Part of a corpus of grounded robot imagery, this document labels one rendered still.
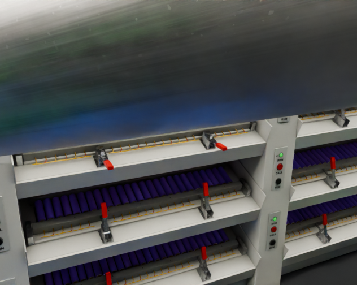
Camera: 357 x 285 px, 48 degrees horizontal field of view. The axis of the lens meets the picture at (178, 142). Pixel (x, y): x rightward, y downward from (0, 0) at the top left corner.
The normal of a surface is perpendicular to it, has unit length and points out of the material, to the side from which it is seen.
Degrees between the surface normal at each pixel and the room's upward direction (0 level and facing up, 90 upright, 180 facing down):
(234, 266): 21
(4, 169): 90
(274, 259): 90
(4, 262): 90
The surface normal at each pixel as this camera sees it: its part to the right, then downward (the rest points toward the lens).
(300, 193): 0.15, -0.77
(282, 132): 0.41, 0.31
